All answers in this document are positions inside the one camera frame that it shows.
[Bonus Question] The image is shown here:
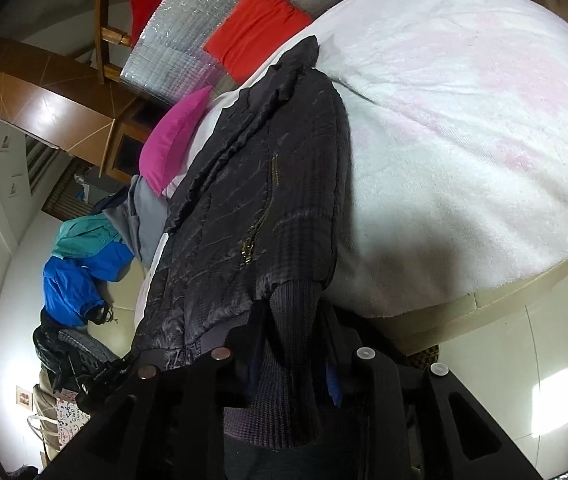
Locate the grey garment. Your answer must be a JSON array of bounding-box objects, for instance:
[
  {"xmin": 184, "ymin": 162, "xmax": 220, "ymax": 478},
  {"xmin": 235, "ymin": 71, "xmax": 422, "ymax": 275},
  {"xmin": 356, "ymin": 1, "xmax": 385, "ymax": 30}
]
[{"xmin": 104, "ymin": 175, "xmax": 173, "ymax": 266}]

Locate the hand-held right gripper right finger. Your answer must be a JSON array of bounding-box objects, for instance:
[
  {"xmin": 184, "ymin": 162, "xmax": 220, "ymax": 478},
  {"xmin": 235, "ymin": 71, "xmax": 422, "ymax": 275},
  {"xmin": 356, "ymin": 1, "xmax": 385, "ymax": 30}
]
[{"xmin": 320, "ymin": 304, "xmax": 544, "ymax": 480}]

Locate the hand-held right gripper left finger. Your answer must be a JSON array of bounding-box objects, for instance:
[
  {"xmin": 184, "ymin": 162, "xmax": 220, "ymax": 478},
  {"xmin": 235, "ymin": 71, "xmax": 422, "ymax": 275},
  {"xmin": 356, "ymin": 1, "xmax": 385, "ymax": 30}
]
[{"xmin": 39, "ymin": 304, "xmax": 271, "ymax": 480}]

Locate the wooden cabinet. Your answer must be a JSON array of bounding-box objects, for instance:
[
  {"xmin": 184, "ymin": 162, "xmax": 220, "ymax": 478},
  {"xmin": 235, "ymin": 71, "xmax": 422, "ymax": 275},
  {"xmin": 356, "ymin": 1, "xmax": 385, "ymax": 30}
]
[{"xmin": 0, "ymin": 35, "xmax": 163, "ymax": 184}]

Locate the blue jacket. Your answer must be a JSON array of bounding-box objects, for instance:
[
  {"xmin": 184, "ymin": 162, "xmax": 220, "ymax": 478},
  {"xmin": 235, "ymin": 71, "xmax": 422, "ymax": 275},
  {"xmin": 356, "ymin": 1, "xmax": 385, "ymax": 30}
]
[{"xmin": 42, "ymin": 240, "xmax": 135, "ymax": 329}]

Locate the silver foil insulation mat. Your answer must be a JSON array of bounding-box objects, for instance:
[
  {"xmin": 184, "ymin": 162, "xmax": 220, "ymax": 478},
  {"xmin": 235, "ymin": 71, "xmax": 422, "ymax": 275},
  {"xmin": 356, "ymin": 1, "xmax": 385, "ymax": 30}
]
[{"xmin": 119, "ymin": 0, "xmax": 345, "ymax": 109}]

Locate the pink pillow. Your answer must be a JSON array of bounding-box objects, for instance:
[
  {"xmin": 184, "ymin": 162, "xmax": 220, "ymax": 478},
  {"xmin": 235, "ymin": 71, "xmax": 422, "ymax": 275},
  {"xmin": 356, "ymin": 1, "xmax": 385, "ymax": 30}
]
[{"xmin": 139, "ymin": 85, "xmax": 215, "ymax": 199}]

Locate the black quilted jacket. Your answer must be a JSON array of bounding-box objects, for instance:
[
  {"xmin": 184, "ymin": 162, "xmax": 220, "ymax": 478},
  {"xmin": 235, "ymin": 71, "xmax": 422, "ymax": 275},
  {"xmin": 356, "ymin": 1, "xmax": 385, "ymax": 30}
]
[{"xmin": 131, "ymin": 35, "xmax": 353, "ymax": 451}]

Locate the black shiny jacket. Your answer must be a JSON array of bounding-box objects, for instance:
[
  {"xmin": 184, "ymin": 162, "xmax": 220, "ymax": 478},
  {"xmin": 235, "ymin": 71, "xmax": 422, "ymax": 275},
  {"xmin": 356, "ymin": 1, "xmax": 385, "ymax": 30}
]
[{"xmin": 33, "ymin": 310, "xmax": 90, "ymax": 391}]

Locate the white fleece blanket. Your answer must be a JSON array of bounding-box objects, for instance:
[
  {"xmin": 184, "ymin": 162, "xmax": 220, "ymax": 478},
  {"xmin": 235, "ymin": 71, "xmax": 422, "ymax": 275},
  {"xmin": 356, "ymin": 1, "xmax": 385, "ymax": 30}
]
[{"xmin": 134, "ymin": 0, "xmax": 568, "ymax": 321}]

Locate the teal jacket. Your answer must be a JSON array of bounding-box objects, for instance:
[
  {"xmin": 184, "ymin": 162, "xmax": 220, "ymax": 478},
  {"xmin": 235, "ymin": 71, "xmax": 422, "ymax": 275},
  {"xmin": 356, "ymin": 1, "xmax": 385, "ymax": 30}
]
[{"xmin": 53, "ymin": 212, "xmax": 126, "ymax": 261}]

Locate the wooden stair railing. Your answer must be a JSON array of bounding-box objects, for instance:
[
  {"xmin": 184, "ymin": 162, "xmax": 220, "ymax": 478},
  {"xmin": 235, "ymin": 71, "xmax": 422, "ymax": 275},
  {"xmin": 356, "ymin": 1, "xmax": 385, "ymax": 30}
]
[{"xmin": 93, "ymin": 0, "xmax": 136, "ymax": 86}]

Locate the red pillow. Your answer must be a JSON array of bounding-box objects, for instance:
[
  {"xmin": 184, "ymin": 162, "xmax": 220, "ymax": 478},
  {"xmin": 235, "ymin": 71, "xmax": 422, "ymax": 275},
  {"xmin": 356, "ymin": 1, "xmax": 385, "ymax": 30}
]
[{"xmin": 203, "ymin": 0, "xmax": 315, "ymax": 86}]

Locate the patterned paper gift bag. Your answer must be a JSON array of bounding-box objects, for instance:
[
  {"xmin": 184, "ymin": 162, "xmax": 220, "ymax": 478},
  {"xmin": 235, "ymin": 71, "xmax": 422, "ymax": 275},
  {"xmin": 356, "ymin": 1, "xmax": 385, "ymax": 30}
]
[{"xmin": 29, "ymin": 385, "xmax": 90, "ymax": 461}]

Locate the grey knit cloth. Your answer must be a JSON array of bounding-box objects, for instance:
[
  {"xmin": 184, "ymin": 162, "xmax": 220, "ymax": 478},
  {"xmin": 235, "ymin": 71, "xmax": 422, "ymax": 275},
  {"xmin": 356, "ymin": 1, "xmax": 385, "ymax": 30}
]
[{"xmin": 59, "ymin": 329, "xmax": 115, "ymax": 376}]

